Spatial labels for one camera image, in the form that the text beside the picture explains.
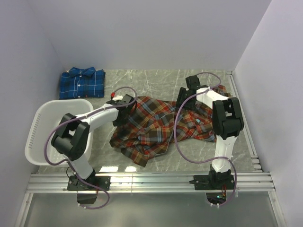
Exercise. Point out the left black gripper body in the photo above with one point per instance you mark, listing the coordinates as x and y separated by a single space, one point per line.
120 121

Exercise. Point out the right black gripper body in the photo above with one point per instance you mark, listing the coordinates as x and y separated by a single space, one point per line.
183 93

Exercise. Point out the red brown plaid shirt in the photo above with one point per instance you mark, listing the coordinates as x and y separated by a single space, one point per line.
149 128

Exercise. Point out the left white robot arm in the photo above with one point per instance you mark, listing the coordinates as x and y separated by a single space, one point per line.
71 140

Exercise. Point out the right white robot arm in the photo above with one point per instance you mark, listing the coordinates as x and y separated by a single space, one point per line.
227 124

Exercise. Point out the folded blue plaid shirt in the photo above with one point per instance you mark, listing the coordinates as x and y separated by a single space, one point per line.
82 83

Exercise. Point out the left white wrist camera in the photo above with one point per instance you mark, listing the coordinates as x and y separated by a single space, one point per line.
115 97

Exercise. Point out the aluminium side rail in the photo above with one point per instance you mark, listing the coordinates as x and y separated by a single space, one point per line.
244 152

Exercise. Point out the aluminium mounting rail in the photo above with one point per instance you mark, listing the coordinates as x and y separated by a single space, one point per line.
149 182

